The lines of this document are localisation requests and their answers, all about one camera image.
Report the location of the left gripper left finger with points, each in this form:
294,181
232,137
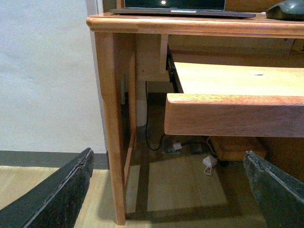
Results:
56,201

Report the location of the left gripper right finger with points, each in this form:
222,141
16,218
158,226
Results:
279,195

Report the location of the dark grey computer mouse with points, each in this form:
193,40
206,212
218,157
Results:
292,10

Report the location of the wooden rolling stand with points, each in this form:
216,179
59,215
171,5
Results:
231,148

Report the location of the white power adapter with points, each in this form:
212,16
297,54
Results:
210,161

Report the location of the wooden keyboard tray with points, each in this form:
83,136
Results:
221,100

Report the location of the wooden desk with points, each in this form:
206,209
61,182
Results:
132,50

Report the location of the grey laptop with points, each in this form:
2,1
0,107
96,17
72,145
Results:
207,8

